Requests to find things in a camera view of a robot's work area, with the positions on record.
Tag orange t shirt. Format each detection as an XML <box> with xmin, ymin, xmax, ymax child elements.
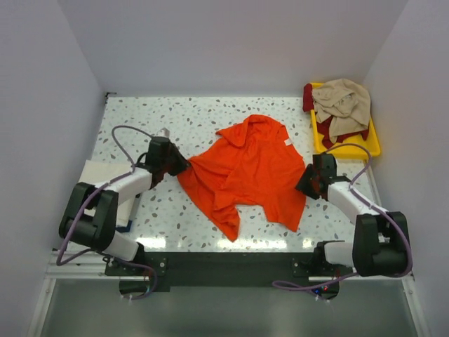
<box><xmin>177</xmin><ymin>114</ymin><xmax>306</xmax><ymax>242</ymax></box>

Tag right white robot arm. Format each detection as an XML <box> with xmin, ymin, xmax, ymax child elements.
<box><xmin>295</xmin><ymin>153</ymin><xmax>413</xmax><ymax>277</ymax></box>

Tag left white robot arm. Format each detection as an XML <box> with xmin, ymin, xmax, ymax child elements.
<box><xmin>57</xmin><ymin>137</ymin><xmax>189</xmax><ymax>275</ymax></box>

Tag yellow plastic tray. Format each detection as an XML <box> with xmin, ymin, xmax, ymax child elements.
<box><xmin>310</xmin><ymin>83</ymin><xmax>381</xmax><ymax>160</ymax></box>

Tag folded cream t shirt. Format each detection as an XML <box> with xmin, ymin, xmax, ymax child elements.
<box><xmin>79</xmin><ymin>160</ymin><xmax>141</xmax><ymax>226</ymax></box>

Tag dark red t shirt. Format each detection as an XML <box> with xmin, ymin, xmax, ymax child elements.
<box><xmin>302</xmin><ymin>83</ymin><xmax>369</xmax><ymax>149</ymax></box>

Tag beige t shirt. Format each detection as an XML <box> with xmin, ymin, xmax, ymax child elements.
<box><xmin>312</xmin><ymin>79</ymin><xmax>371</xmax><ymax>141</ymax></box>

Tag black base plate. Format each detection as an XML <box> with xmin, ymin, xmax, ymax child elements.
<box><xmin>103</xmin><ymin>252</ymin><xmax>343</xmax><ymax>295</ymax></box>

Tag aluminium frame rail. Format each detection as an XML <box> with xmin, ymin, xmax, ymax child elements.
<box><xmin>44</xmin><ymin>248</ymin><xmax>116</xmax><ymax>280</ymax></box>

